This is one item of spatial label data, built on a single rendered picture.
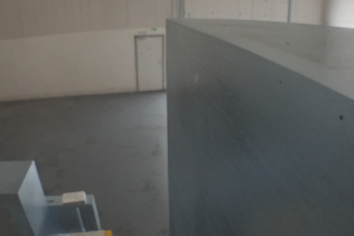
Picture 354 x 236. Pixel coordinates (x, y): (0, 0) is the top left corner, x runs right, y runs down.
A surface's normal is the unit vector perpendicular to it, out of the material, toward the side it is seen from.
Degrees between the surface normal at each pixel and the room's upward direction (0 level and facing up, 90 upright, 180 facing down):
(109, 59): 90
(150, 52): 90
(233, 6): 90
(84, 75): 90
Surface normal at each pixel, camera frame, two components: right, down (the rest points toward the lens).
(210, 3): 0.18, 0.36
